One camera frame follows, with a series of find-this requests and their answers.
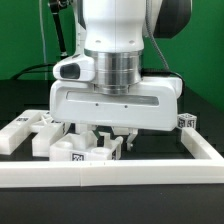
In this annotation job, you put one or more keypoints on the white L-shaped fence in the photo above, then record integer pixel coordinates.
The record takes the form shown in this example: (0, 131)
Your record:
(206, 166)

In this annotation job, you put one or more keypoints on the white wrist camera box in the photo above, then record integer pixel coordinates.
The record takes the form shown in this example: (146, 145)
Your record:
(78, 68)

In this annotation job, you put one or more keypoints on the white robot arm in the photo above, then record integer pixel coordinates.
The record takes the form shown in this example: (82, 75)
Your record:
(104, 83)

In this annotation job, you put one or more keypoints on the small white tag cube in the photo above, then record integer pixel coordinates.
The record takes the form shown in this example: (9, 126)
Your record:
(186, 120)

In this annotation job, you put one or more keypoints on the white chair back frame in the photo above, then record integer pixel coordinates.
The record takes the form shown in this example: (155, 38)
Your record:
(47, 132)

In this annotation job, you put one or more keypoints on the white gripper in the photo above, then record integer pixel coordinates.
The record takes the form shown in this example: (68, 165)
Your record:
(150, 104)

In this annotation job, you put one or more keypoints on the white chair seat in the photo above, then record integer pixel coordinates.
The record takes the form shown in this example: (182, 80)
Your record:
(86, 147)

